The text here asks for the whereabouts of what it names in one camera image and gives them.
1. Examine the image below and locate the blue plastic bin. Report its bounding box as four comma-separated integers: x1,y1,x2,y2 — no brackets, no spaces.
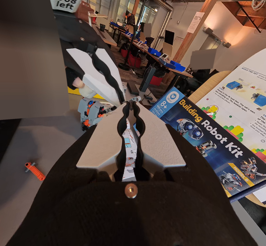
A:
170,60,186,72
147,47,163,57

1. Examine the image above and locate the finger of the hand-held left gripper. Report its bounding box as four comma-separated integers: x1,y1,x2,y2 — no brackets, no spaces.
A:
92,48,127,104
66,49,123,107

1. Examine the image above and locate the wooden support post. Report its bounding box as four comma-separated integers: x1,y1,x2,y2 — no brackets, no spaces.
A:
172,0,224,63

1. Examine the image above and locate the red plastic bin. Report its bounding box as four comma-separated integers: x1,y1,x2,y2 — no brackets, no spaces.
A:
150,75,163,86

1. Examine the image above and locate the grey desk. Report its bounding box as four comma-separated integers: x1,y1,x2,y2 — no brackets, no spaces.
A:
0,82,266,246

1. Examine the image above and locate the red bag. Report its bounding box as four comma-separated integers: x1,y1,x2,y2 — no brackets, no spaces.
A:
127,53,142,68

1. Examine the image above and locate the long wooden desk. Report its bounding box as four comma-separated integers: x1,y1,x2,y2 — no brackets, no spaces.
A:
109,22,194,84

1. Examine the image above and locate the grey wall lamp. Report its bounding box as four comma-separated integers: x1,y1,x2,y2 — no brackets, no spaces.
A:
202,27,232,48

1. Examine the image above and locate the white instruction booklet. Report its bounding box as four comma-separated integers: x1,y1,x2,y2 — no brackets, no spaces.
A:
122,119,144,181

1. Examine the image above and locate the white paper notice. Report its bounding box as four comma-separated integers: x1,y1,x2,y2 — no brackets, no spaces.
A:
187,11,205,34

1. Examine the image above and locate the dark grey tower case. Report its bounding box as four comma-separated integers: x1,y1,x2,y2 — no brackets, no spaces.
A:
139,66,157,92

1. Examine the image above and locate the black flat box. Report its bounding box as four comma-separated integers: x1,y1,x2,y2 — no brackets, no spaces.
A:
126,81,140,96

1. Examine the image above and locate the white printed task sheet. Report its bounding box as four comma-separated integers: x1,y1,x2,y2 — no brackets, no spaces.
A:
195,49,266,164

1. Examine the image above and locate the black pole stand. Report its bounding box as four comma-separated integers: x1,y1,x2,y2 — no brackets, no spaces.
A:
118,0,160,70

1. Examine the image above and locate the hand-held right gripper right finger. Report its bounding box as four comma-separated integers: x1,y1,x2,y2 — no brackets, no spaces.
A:
132,101,187,181

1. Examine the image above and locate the orange toy gear rack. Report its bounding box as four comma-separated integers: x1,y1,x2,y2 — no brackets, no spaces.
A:
25,162,46,181

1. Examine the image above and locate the grey and orange toy robot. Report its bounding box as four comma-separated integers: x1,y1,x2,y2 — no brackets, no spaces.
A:
78,97,117,131

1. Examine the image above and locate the blue robot kit box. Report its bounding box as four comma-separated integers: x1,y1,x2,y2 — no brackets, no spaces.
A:
149,87,266,198

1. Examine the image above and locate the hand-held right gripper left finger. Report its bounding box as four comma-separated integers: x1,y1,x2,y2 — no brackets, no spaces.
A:
76,102,131,182

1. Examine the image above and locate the silver ventilation duct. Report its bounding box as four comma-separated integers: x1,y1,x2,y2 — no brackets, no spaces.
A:
150,0,174,43

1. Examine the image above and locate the person's left hand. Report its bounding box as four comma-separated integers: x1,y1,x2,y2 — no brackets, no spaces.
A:
73,77,85,89

